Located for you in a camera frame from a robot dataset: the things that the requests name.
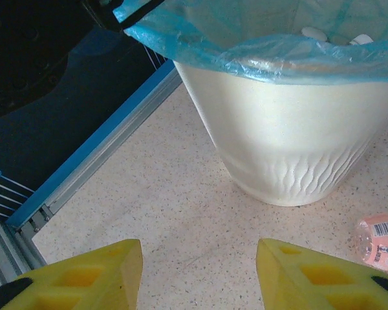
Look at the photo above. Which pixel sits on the aluminium side rail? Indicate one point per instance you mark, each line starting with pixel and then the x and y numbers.
pixel 116 140

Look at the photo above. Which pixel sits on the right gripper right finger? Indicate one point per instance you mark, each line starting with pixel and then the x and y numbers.
pixel 326 284

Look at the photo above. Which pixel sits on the pink label plastic bottle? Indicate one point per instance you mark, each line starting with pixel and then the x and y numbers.
pixel 381 239

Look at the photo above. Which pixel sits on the blue plastic bin liner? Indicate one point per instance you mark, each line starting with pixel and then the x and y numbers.
pixel 213 32

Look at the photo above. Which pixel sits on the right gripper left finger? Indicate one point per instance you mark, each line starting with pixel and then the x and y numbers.
pixel 84 284

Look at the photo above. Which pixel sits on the white plastic bin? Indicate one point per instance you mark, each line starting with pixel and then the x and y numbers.
pixel 278 129

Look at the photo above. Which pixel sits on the aluminium mounting rail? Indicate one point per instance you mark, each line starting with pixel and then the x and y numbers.
pixel 6 252

